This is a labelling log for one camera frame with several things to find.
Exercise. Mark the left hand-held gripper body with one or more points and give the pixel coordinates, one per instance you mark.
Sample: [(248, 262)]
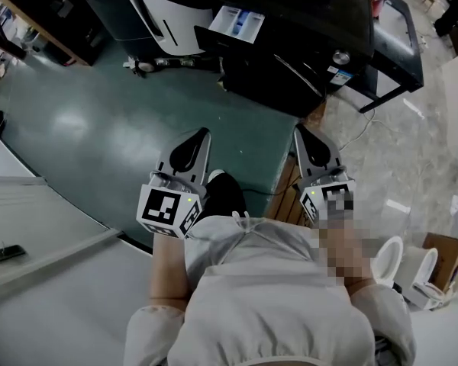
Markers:
[(164, 208)]

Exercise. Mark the black washing machine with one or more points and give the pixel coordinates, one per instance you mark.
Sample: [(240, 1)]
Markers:
[(309, 21)]

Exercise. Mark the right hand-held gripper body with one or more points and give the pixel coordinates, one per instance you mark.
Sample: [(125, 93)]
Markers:
[(311, 200)]

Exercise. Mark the brown cardboard box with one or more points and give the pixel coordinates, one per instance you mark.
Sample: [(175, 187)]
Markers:
[(448, 257)]

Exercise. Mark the white door panel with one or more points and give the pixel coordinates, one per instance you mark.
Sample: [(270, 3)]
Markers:
[(42, 223)]

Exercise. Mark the person's white shoe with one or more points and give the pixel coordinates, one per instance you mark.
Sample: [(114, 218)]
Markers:
[(215, 174)]

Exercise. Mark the white and black detergent drawer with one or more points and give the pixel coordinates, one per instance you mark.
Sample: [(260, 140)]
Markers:
[(233, 21)]

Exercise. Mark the person's white top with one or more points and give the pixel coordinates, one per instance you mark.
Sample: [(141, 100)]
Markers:
[(271, 299)]

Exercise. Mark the person's right forearm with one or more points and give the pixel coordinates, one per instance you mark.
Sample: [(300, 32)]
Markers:
[(343, 250)]

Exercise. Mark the white and black machine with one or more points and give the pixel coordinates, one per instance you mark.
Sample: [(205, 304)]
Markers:
[(168, 10)]

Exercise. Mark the person's left forearm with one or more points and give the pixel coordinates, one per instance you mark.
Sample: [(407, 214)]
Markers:
[(168, 265)]

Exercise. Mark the wooden slat board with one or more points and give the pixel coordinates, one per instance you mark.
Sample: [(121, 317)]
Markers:
[(286, 200)]

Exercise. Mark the red fire extinguisher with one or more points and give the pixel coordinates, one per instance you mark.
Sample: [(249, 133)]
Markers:
[(378, 4)]

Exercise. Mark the white toilet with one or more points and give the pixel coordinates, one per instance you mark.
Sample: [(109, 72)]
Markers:
[(427, 269), (385, 265)]

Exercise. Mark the dark wooden shelf unit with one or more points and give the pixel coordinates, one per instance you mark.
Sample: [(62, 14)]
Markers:
[(61, 13)]

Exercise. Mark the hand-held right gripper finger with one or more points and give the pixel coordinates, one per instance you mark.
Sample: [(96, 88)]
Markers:
[(330, 158), (303, 158)]

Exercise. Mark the person's black trousers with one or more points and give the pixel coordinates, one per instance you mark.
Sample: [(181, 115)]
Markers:
[(225, 196)]

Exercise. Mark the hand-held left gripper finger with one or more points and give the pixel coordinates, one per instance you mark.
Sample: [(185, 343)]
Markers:
[(203, 162), (171, 164)]

